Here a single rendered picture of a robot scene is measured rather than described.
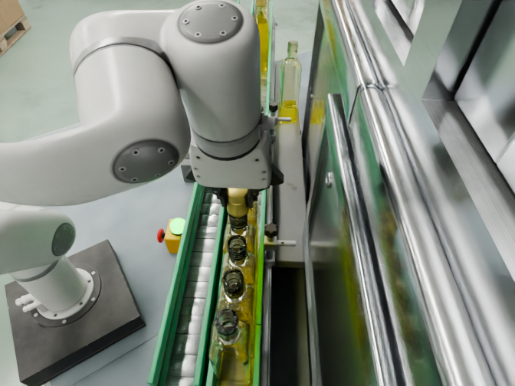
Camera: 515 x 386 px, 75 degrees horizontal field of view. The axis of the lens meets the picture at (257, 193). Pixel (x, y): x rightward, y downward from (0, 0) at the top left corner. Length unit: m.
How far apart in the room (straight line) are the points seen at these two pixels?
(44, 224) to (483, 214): 0.58
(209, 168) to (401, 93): 0.22
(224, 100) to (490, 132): 0.18
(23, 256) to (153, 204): 0.57
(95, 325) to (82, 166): 0.66
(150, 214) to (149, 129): 0.87
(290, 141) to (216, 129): 0.78
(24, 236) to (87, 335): 0.34
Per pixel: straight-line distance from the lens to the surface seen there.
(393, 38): 0.35
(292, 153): 1.04
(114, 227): 1.09
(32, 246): 0.62
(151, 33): 0.29
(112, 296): 0.89
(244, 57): 0.27
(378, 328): 0.27
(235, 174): 0.40
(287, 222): 0.86
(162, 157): 0.24
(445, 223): 0.22
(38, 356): 0.90
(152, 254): 1.00
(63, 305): 0.89
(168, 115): 0.24
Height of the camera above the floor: 1.56
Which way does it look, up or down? 48 degrees down
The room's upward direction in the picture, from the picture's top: straight up
